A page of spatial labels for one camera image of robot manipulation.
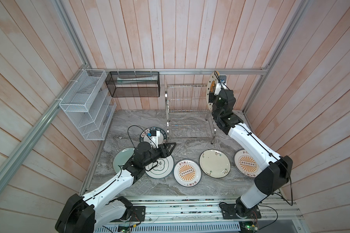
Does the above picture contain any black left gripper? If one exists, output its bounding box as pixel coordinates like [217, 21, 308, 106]
[142, 143, 177, 167]

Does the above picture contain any cat and stars orange-rim plate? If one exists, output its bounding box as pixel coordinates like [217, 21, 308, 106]
[206, 71, 219, 111]

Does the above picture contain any cream plate with berry sprigs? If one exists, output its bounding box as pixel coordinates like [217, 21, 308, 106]
[199, 149, 231, 179]

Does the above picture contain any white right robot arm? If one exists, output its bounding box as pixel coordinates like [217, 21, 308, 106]
[206, 89, 293, 218]

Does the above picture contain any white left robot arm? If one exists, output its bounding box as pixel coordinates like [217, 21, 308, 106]
[54, 142, 176, 233]

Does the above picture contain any stainless steel dish rack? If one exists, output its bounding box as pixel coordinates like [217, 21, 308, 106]
[165, 84, 216, 144]

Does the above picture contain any white plate with flower outline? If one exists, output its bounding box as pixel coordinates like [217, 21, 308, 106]
[145, 155, 174, 179]

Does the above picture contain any orange sunburst plate centre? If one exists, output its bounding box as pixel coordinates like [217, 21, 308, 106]
[173, 159, 202, 187]

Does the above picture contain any orange sunburst plate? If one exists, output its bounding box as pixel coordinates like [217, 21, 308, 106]
[234, 150, 262, 178]
[173, 159, 202, 187]

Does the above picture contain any dark-rim lettered white plate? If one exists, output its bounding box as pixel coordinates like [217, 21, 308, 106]
[140, 127, 167, 145]

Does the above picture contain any pale green plate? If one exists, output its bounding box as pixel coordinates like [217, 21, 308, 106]
[113, 148, 134, 173]

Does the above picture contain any orange sunburst plate right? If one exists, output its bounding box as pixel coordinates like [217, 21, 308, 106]
[234, 150, 262, 178]

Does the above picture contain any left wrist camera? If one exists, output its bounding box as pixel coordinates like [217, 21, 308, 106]
[147, 130, 160, 148]

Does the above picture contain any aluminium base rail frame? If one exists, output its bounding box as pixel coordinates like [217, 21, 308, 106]
[96, 195, 304, 233]

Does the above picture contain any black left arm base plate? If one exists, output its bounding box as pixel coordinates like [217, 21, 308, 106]
[116, 206, 146, 222]

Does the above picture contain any black mesh wall basket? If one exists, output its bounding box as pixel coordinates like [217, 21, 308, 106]
[105, 71, 160, 98]

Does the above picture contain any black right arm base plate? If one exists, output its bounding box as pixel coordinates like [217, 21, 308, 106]
[219, 202, 262, 219]

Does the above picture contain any white wire mesh shelf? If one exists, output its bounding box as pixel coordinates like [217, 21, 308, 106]
[59, 69, 117, 141]

